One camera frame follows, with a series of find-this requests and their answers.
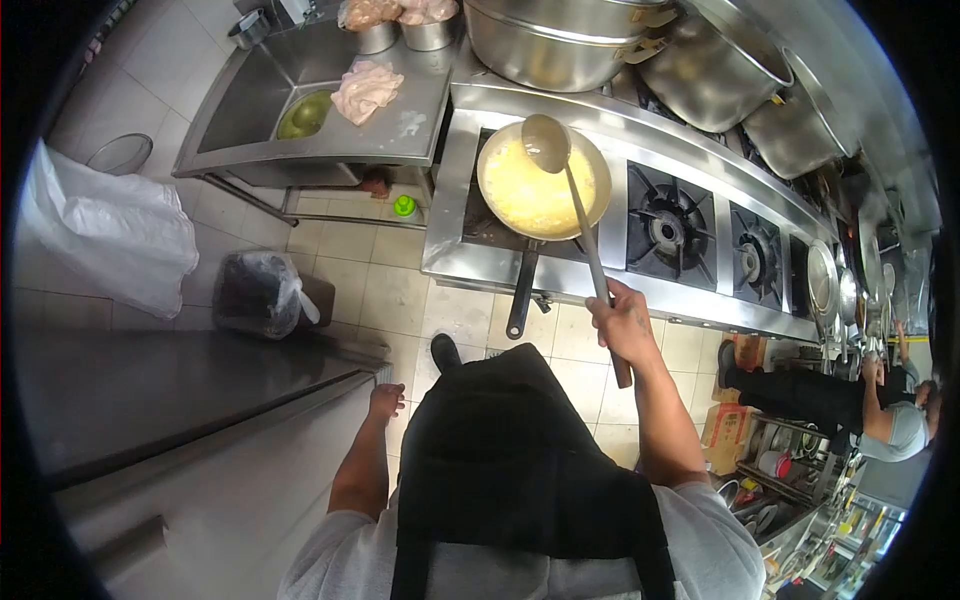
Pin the person's right hand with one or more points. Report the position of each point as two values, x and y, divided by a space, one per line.
626 322

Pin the person's left hand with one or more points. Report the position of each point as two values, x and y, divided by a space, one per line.
385 399

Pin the person's right fingers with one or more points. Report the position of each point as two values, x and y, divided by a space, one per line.
609 304

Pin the person's left fingers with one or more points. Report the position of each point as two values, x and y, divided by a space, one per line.
390 390

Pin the long steel ladle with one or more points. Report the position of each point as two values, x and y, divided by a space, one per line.
581 225

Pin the stainless steel gas stove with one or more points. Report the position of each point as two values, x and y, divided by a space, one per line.
660 225

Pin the frying pan with yellow egg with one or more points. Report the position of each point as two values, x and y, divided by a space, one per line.
525 210

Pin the bin with clear bag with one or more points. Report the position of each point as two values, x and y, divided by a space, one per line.
262 292

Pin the person's body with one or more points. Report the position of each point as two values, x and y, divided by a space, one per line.
517 495

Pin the cardboard box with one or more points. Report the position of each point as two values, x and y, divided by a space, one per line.
724 435

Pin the green capped bottle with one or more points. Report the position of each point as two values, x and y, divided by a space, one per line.
405 206

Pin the stainless steel counter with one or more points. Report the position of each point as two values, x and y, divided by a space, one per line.
180 435

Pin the steel rack with dishes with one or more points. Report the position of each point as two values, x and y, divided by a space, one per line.
787 465

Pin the large steel stock pot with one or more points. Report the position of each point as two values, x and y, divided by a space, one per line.
802 124
712 71

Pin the large steel steamer pot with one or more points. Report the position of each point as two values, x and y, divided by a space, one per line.
559 41

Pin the stainless steel sink table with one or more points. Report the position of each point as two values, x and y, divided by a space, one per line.
315 112

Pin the pink cloth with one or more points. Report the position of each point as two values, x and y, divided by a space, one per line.
366 90

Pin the large white plastic bag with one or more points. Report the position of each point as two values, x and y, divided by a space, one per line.
112 232

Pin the steel bowl with meat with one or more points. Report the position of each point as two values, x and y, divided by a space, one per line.
371 22
429 22

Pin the round steel basin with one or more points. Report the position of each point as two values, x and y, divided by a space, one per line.
121 154

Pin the small steel pot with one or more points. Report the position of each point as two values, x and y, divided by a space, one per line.
249 28

